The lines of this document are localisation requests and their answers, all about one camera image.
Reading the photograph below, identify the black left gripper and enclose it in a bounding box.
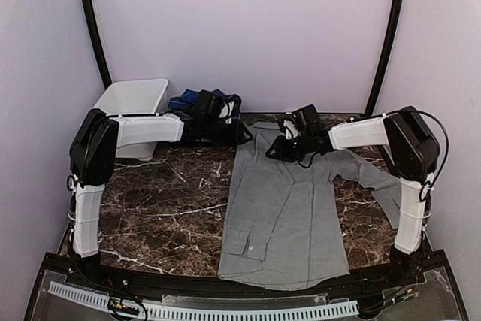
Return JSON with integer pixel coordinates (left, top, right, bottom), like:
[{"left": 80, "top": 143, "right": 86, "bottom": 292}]
[{"left": 204, "top": 117, "right": 253, "bottom": 146}]

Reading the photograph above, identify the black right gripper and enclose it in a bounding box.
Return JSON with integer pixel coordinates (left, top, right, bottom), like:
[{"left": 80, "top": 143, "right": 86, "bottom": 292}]
[{"left": 265, "top": 132, "right": 312, "bottom": 162}]

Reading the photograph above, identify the grey long sleeve shirt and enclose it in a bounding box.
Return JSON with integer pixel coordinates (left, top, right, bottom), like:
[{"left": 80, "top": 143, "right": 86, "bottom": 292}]
[{"left": 218, "top": 122, "right": 401, "bottom": 291}]

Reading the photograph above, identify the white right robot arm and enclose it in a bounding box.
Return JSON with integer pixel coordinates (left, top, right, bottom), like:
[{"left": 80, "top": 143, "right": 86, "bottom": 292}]
[{"left": 265, "top": 104, "right": 449, "bottom": 286}]

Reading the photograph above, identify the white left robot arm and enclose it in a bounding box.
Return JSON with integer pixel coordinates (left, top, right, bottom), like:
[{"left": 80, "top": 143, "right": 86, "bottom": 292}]
[{"left": 66, "top": 89, "right": 253, "bottom": 258}]

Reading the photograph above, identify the blue plaid folded shirt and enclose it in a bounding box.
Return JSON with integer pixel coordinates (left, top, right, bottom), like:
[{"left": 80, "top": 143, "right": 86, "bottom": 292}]
[{"left": 168, "top": 89, "right": 242, "bottom": 111}]

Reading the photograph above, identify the white plastic bin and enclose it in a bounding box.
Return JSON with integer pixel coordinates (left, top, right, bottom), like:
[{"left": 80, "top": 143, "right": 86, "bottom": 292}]
[{"left": 93, "top": 78, "right": 169, "bottom": 161}]

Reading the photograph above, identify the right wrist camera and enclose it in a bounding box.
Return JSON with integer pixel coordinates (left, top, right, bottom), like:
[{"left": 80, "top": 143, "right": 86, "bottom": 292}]
[{"left": 278, "top": 117, "right": 300, "bottom": 140}]

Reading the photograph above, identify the right black frame post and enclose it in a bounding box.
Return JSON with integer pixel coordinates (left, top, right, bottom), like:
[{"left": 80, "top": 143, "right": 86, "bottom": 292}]
[{"left": 364, "top": 0, "right": 403, "bottom": 116}]

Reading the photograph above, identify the black frame post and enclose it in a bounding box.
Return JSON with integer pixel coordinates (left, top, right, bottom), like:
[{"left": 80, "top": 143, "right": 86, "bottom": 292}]
[
  {"left": 81, "top": 0, "right": 113, "bottom": 89},
  {"left": 364, "top": 0, "right": 403, "bottom": 116}
]

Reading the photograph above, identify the black front rail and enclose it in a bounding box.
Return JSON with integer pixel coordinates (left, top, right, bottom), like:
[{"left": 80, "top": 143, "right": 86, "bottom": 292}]
[{"left": 41, "top": 250, "right": 454, "bottom": 307}]

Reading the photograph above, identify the white slotted cable duct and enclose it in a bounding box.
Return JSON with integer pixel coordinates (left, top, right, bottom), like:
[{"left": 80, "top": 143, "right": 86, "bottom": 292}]
[{"left": 47, "top": 281, "right": 358, "bottom": 320}]

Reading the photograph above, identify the left black frame post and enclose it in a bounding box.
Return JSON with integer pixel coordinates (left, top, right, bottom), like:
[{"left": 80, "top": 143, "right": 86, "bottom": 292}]
[{"left": 81, "top": 0, "right": 113, "bottom": 89}]

